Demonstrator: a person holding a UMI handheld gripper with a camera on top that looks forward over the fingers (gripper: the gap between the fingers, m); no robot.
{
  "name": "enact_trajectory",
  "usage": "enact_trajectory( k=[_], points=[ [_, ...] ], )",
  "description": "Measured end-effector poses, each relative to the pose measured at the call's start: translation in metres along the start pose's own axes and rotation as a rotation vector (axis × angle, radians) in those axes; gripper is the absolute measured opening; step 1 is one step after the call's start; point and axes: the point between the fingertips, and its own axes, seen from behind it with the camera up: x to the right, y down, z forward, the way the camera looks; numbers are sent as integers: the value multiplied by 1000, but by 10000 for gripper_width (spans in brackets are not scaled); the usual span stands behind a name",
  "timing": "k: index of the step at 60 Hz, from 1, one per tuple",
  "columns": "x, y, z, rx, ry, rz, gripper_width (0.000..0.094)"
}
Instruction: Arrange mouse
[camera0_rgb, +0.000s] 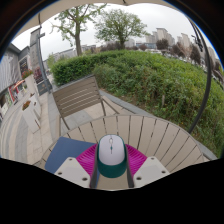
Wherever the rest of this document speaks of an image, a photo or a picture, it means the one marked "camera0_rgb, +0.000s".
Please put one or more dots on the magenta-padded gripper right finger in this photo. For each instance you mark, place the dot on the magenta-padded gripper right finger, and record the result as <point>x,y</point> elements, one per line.
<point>137,160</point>

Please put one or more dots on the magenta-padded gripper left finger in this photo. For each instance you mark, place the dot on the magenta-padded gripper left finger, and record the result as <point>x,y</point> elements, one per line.
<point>85,160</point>

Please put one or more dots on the white and teal computer mouse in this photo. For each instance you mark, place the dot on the white and teal computer mouse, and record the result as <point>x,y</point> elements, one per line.
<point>111,151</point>

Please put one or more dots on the blue rectangular mouse pad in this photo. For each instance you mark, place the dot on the blue rectangular mouse pad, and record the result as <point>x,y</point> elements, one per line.
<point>65,151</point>

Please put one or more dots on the brown slatted garden chair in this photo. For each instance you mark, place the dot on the brown slatted garden chair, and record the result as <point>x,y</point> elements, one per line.
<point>78,96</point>

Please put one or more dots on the white planter with orange flowers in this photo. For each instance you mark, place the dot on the white planter with orange flowers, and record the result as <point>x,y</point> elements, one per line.
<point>30,120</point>

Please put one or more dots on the white planter with red flowers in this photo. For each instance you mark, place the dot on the white planter with red flowers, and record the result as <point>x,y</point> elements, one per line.
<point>30,85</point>

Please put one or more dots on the dark curved parasol pole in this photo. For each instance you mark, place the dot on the dark curved parasol pole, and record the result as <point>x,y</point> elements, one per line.
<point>207,83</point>

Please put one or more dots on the dark tall sign pillar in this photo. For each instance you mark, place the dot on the dark tall sign pillar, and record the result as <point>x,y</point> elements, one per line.
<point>37,56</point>

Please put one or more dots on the thin-crowned tree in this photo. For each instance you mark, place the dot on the thin-crowned tree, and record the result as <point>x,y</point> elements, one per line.
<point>78,43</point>

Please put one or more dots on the round-crowned tree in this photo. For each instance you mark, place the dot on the round-crowned tree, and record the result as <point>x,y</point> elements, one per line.
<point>120,25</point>

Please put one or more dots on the beige parasol canopy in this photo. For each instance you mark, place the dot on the beige parasol canopy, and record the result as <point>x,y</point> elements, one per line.
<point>50,10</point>

